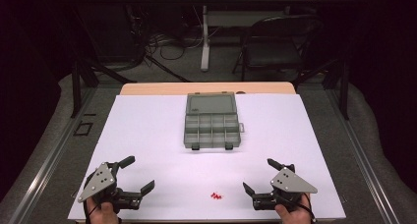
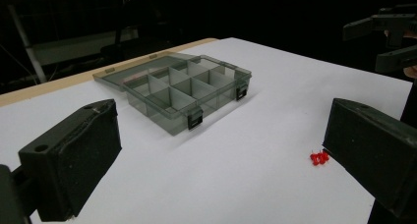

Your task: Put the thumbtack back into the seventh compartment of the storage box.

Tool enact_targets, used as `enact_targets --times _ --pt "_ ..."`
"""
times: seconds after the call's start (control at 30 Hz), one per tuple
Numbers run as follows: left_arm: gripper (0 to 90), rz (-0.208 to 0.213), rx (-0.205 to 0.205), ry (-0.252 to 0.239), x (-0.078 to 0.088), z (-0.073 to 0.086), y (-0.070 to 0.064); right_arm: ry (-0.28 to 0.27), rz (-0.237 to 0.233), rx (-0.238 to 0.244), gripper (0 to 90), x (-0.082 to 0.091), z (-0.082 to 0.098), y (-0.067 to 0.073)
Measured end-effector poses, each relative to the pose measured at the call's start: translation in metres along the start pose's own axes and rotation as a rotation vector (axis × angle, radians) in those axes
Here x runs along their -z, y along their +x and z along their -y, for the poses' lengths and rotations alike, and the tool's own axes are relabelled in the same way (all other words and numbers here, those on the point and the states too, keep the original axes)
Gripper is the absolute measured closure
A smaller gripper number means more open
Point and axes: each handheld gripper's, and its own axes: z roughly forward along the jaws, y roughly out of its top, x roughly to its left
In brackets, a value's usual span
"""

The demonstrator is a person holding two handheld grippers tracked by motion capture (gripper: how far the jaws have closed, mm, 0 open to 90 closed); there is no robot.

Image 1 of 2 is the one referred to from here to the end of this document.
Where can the pile of small red parts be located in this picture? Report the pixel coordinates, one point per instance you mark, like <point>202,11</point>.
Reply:
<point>216,196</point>

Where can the white-legged desk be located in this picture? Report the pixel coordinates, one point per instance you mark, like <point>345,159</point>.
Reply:
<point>205,44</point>

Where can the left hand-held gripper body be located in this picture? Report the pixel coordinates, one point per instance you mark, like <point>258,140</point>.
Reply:
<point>98,181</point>

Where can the black metal stand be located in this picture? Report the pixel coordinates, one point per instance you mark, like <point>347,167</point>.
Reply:
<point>76,86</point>
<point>343,86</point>

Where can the person's left hand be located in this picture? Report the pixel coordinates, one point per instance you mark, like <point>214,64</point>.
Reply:
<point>103,214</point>

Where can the black folding chair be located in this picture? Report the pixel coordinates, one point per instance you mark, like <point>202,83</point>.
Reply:
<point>273,53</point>

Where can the person's right hand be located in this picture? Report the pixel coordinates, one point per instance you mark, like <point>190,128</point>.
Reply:
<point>296,214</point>

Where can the white table sheet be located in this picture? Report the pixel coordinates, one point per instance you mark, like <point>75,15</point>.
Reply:
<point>157,142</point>

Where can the wooden table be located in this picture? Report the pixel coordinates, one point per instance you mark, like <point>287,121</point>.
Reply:
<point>157,88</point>

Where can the grey plastic compartment box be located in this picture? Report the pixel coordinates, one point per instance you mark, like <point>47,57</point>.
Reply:
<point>211,129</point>

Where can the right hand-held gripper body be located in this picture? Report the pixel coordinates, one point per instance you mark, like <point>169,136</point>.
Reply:
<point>290,183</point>

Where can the grey metal floor rail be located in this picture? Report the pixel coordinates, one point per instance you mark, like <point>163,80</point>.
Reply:
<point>49,165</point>
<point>364,158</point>

